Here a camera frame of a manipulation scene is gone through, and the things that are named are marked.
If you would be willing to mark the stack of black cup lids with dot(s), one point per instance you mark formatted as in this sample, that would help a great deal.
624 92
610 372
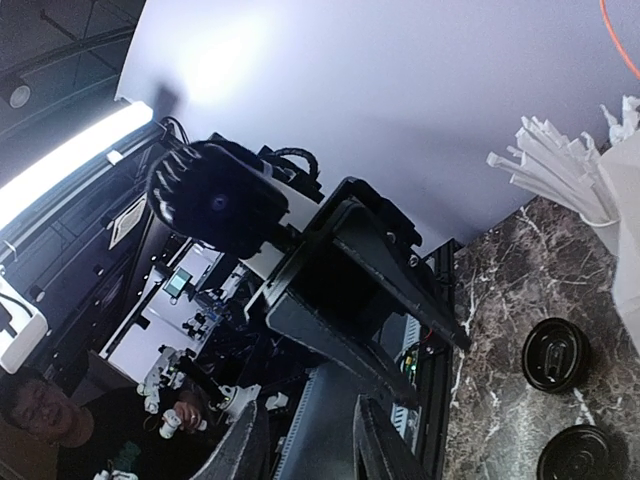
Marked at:
556 356

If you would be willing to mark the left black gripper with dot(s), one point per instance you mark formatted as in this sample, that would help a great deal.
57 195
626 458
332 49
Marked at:
357 247

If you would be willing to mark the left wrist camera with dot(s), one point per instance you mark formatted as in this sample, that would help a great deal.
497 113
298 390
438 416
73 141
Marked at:
250 205

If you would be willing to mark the black cup lid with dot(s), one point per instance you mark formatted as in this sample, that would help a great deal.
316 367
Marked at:
579 452

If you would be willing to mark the white paper cup with straws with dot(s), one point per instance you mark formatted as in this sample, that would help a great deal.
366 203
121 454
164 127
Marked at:
619 169

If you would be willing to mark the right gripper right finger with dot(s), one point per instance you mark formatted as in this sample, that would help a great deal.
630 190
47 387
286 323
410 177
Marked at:
379 451

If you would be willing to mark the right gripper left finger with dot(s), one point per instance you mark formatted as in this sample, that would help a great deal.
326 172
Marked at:
244 451

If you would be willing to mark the white fluorescent light bar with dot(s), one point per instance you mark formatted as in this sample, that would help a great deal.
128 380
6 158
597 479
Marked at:
22 191

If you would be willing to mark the person in black shirt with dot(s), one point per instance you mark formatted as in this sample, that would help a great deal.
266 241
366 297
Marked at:
111 432

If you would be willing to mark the bundle of wrapped white straws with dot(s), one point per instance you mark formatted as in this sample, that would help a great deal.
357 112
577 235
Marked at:
567 172

